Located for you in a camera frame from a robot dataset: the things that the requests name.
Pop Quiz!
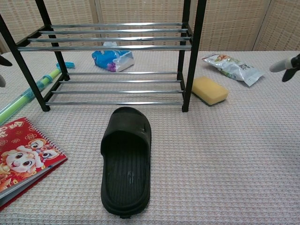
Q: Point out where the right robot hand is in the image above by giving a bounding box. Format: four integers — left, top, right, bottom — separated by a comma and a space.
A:
269, 53, 300, 83

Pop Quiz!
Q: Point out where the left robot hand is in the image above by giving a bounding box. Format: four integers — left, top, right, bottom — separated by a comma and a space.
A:
0, 54, 13, 88

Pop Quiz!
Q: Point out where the black rubber slipper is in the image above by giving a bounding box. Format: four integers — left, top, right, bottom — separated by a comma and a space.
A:
100, 106, 152, 219

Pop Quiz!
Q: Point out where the black metal shoe rack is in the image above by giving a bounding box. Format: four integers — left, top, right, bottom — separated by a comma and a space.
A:
0, 0, 207, 113

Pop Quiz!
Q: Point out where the green toy water pump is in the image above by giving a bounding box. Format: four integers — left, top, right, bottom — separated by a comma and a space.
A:
0, 61, 76, 126

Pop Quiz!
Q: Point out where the silver snack bag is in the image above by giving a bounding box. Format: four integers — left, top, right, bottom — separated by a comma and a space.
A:
202, 53, 265, 87

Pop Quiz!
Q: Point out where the woven folding screen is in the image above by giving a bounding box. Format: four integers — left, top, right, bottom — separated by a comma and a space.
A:
0, 0, 300, 55

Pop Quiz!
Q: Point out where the yellow sponge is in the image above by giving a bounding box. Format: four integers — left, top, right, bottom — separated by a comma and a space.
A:
191, 76, 229, 106

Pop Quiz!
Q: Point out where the red spiral calendar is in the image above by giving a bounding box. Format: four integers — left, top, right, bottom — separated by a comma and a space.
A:
0, 117, 68, 211

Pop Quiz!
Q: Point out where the blue tissue pack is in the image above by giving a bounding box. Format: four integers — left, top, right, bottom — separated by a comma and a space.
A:
91, 41, 135, 73

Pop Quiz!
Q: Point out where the pink woven tablecloth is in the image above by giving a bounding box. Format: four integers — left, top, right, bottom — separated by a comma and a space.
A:
0, 50, 300, 225

